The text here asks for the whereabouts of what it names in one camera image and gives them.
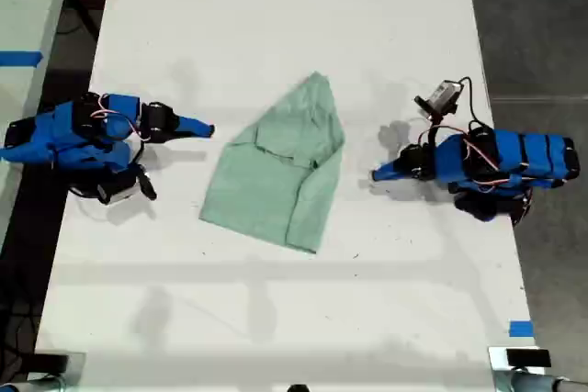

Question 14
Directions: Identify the small black box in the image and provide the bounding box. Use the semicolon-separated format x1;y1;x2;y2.
505;349;552;368
32;352;71;373

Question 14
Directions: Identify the black floor cable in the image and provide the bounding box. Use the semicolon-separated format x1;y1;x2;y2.
54;0;101;42

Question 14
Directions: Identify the metal table clamp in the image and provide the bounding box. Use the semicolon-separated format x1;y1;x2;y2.
26;351;87;392
487;345;560;392

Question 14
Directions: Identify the long blue tape strip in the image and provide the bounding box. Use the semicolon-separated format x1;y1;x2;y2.
0;50;44;68

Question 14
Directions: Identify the short blue tape piece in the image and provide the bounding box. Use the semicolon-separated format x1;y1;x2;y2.
508;319;536;339

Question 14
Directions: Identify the black and white camera box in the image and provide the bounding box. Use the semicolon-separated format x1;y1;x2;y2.
96;174;140;206
413;80;463;116

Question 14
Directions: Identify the pale green T-shirt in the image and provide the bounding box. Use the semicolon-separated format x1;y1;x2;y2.
198;71;346;255

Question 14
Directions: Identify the black camera cable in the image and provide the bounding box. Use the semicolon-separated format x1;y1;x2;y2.
67;184;101;201
458;75;481;126

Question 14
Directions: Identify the black camera stalk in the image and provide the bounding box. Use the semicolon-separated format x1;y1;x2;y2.
424;109;447;148
133;165;159;202

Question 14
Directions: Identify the grey metal pipe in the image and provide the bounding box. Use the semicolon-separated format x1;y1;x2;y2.
0;375;71;392
508;371;588;392

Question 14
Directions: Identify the white side table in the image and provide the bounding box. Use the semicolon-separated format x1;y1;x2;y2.
0;0;77;249

